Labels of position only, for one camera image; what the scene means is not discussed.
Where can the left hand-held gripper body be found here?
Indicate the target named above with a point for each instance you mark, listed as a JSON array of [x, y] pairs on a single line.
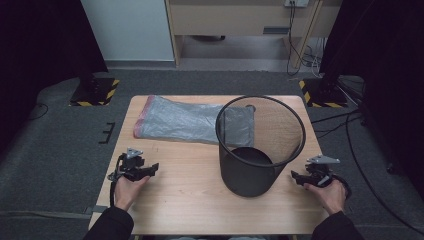
[[130, 165]]

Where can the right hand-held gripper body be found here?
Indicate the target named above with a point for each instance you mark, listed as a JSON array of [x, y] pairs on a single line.
[[320, 171]]

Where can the grey plastic bag red edge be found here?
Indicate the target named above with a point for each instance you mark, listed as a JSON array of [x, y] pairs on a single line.
[[180, 120]]

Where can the black mesh wastebasket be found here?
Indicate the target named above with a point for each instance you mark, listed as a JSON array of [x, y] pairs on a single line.
[[246, 180]]

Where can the person's left hand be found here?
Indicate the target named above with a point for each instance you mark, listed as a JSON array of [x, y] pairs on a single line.
[[127, 193]]

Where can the person's right hand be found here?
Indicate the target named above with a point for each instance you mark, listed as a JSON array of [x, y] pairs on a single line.
[[330, 198]]

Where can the black yellow-striped stand base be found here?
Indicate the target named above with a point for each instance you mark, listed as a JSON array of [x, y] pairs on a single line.
[[323, 95], [95, 92]]

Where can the black curtain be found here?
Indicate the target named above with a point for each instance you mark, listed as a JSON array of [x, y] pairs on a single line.
[[40, 50], [383, 66]]

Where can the beige wooden desk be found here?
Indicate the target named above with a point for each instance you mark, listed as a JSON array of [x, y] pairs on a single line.
[[233, 16]]

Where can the grey wall socket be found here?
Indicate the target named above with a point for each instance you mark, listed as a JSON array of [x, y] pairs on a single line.
[[296, 2]]

